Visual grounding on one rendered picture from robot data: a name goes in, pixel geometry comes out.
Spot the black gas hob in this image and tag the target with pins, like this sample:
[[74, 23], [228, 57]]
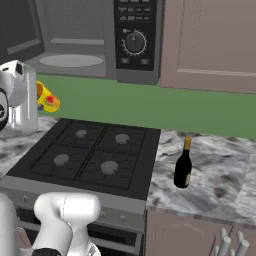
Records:
[[93, 156]]

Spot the microwave start button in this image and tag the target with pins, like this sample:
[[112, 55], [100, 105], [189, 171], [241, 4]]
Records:
[[144, 61]]

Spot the pink-brown base cupboard door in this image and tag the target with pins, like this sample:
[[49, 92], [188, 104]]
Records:
[[186, 236]]

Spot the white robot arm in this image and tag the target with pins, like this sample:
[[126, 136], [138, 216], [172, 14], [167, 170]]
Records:
[[63, 216]]

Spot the grey microwave turntable plate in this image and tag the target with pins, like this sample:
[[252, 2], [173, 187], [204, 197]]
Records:
[[71, 60]]

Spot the black microwave dial knob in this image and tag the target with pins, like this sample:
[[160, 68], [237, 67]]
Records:
[[135, 42]]

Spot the pink-brown wall cupboard door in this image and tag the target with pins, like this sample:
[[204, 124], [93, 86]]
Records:
[[213, 40]]

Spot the dark wine bottle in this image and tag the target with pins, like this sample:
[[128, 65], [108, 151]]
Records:
[[183, 168]]

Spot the small grey oven knob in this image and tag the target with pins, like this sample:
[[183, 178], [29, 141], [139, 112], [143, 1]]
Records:
[[103, 214], [122, 218], [25, 199]]

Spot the yellow item with red spot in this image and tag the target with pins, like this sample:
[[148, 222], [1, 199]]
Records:
[[49, 100]]

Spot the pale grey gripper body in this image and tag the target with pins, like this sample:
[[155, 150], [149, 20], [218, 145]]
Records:
[[30, 110]]

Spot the dark microwave door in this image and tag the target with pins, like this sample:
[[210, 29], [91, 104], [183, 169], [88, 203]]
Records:
[[16, 26]]

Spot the grey microwave oven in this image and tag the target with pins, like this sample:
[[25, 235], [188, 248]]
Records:
[[83, 30]]

